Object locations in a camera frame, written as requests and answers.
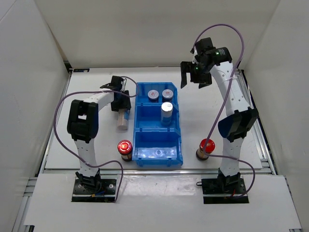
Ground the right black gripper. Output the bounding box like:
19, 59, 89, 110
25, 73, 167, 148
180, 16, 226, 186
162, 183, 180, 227
180, 61, 212, 89

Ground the silver-lid blue-label bottle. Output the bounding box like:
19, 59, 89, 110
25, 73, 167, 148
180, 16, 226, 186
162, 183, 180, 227
160, 102, 173, 126
117, 109, 130, 131

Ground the white-lid spice jar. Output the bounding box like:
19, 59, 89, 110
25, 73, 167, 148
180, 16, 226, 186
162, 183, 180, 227
147, 89, 159, 102
162, 89, 174, 102

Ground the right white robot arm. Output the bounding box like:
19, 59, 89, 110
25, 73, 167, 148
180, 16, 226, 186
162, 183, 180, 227
181, 38, 258, 193

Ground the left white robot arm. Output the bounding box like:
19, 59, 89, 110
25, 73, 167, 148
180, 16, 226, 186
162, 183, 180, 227
67, 76, 131, 193

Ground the left red-lid sauce jar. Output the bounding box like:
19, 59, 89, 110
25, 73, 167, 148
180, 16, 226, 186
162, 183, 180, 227
117, 140, 133, 162

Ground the red-lid sauce jar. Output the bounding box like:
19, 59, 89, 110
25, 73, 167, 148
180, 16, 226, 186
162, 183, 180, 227
117, 140, 133, 162
196, 138, 215, 160

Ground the near blue storage bin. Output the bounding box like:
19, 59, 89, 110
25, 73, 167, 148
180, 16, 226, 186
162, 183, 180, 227
132, 129, 183, 168

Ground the left black logo label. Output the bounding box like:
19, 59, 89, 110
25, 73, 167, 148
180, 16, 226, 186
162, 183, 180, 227
73, 68, 90, 73

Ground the right red-lid sauce jar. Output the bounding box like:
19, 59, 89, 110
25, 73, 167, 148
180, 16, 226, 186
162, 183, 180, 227
196, 138, 215, 160

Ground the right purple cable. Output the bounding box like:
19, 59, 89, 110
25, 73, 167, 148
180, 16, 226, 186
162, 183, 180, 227
194, 24, 256, 199

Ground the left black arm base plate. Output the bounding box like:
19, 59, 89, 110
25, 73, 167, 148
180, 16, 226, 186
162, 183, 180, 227
71, 175, 117, 203

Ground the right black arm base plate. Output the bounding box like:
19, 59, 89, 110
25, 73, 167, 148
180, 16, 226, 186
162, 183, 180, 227
196, 178, 249, 204

